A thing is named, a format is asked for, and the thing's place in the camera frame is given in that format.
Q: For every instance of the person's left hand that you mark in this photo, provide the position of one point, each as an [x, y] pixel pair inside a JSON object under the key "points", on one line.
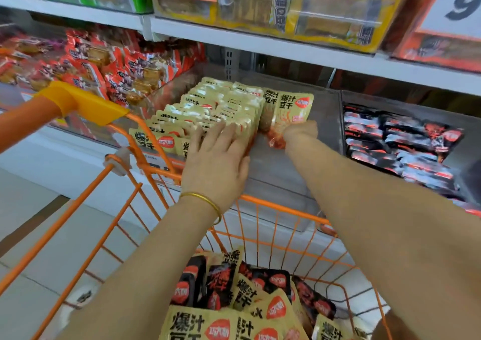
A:
{"points": [[218, 170]]}

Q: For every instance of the person's right hand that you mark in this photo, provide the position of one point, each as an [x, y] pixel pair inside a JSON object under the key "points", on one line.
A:
{"points": [[299, 133]]}

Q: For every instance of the yellow orange snack packet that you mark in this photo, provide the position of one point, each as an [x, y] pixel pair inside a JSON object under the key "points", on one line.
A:
{"points": [[293, 106]]}

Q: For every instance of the black flame print snack packet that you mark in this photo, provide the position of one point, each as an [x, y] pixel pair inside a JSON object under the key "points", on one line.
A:
{"points": [[443, 137]]}

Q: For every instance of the pile of black orange snacks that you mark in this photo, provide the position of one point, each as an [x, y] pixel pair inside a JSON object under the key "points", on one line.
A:
{"points": [[225, 321]]}

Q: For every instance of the orange shopping cart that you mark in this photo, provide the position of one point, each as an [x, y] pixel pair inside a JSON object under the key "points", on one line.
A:
{"points": [[83, 103]]}

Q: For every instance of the person's right forearm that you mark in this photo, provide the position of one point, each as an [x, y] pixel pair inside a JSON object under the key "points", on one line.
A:
{"points": [[398, 231]]}

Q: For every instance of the person's left forearm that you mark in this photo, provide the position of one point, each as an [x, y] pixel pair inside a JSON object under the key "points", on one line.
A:
{"points": [[135, 291]]}

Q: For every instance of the person's left white sandal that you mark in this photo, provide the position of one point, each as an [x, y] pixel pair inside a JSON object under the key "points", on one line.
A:
{"points": [[81, 297]]}

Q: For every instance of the stack of yellow trimmed packets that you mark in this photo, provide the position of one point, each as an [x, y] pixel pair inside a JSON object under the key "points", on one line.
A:
{"points": [[300, 12]]}

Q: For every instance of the stack of orange trimmed packets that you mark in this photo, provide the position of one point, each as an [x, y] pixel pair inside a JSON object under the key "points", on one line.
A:
{"points": [[428, 54]]}

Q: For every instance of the pile of red tan packets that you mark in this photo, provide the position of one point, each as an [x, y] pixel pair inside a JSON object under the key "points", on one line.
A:
{"points": [[105, 65]]}

